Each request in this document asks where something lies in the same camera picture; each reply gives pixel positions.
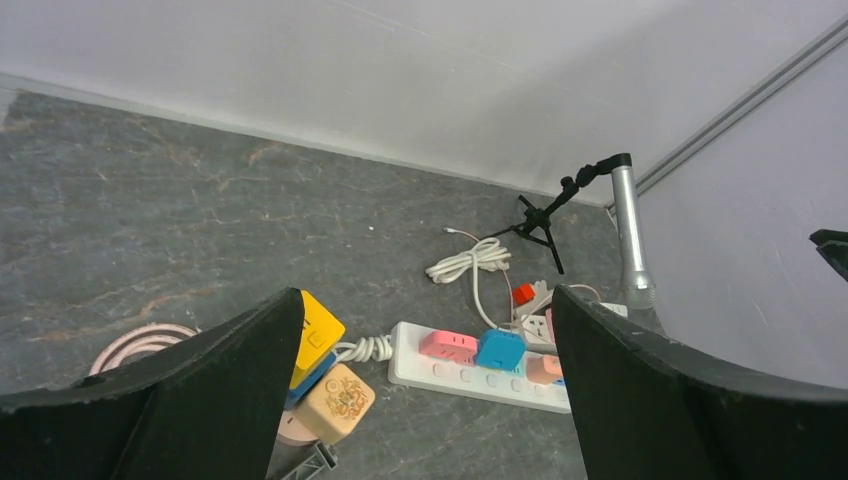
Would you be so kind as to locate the light blue cube adapter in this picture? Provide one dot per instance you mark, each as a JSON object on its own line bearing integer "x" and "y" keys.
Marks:
{"x": 500, "y": 350}

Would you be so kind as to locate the red small plug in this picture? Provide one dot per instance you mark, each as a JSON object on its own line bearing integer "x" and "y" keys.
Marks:
{"x": 523, "y": 294}

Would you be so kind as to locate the small white power strip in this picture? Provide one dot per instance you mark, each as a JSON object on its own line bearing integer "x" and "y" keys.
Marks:
{"x": 533, "y": 321}

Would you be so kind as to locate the long white power strip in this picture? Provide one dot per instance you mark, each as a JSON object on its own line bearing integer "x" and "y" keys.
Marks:
{"x": 409, "y": 367}

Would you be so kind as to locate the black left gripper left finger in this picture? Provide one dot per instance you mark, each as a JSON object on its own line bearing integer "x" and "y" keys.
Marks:
{"x": 207, "y": 407}

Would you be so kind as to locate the beige dragon cube adapter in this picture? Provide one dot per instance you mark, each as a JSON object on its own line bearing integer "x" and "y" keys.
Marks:
{"x": 335, "y": 405}

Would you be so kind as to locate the pink flat plug adapter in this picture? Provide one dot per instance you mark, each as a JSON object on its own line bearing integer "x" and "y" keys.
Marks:
{"x": 449, "y": 346}

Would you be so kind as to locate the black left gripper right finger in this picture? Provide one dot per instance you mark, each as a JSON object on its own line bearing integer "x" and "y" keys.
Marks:
{"x": 648, "y": 407}

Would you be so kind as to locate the yellow cube socket adapter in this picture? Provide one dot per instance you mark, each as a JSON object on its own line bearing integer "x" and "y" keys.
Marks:
{"x": 320, "y": 333}

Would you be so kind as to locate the silver cylindrical flashlight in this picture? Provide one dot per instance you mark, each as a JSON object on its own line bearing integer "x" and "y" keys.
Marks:
{"x": 637, "y": 284}

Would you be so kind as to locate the blue cube socket adapter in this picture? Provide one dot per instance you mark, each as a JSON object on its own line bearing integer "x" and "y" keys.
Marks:
{"x": 296, "y": 393}

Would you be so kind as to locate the salmon small cube adapter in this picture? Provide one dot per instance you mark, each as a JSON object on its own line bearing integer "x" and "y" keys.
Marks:
{"x": 544, "y": 369}

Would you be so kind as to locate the grey plastic bracket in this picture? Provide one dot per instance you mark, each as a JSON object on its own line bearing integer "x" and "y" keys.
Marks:
{"x": 317, "y": 459}

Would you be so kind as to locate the pink round power socket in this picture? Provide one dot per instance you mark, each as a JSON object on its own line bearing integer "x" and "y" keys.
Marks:
{"x": 293, "y": 433}

